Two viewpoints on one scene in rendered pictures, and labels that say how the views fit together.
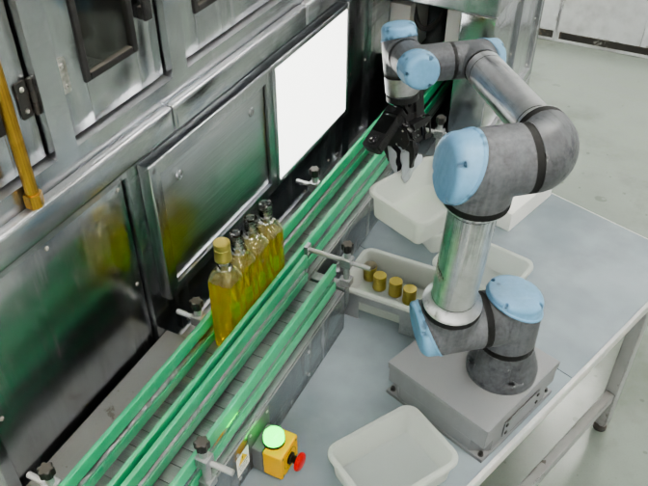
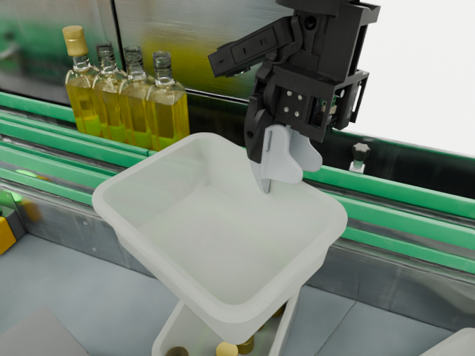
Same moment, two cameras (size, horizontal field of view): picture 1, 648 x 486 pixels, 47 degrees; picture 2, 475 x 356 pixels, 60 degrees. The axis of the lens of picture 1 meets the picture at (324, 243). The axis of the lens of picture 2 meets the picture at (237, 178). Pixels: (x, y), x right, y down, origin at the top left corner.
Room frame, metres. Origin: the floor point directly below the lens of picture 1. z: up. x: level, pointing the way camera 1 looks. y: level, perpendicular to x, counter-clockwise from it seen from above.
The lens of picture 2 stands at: (1.38, -0.54, 1.40)
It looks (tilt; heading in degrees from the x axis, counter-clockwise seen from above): 38 degrees down; 86
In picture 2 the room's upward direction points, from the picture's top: straight up
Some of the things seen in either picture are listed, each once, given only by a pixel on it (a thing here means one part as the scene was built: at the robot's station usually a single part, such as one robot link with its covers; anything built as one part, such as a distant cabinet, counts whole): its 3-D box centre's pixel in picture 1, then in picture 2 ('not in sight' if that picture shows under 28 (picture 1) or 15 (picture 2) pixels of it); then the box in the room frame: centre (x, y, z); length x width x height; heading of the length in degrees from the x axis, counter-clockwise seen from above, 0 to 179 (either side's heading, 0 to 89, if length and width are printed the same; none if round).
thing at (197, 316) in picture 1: (191, 319); not in sight; (1.14, 0.29, 0.94); 0.07 x 0.04 x 0.13; 64
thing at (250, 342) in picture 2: (395, 286); (243, 337); (1.41, -0.18, 0.79); 0.04 x 0.04 x 0.04
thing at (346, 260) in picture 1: (337, 260); not in sight; (1.33, -0.03, 0.95); 0.17 x 0.03 x 0.12; 64
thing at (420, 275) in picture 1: (391, 290); (230, 329); (1.39, -0.17, 0.80); 0.22 x 0.17 x 0.09; 64
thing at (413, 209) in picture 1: (424, 202); (217, 231); (1.38, -0.23, 1.08); 0.22 x 0.17 x 0.09; 132
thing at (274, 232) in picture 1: (268, 257); (170, 133); (1.30, 0.13, 0.99); 0.06 x 0.06 x 0.21; 64
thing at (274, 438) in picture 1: (273, 436); not in sight; (0.92, 0.10, 0.84); 0.04 x 0.04 x 0.03
